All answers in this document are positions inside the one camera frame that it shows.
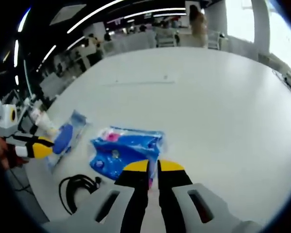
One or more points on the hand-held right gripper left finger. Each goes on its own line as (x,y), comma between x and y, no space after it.
(133,199)

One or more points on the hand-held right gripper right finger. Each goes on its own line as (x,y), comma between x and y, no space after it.
(174,199)

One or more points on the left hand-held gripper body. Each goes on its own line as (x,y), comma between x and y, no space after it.
(6,119)

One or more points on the clear plastic bottle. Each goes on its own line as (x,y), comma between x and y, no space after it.
(42,121)

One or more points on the clear packet with blue oval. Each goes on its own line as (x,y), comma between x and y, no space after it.
(65,138)

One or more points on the bright blue plastic packet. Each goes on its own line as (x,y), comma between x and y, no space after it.
(126,150)

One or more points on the person's left hand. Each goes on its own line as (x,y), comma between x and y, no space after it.
(4,153)

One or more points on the white table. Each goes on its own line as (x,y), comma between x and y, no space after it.
(196,109)

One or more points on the long ceiling light strip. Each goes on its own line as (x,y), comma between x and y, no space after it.
(116,17)

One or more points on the small grey device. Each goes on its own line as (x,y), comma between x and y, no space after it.
(290,80)

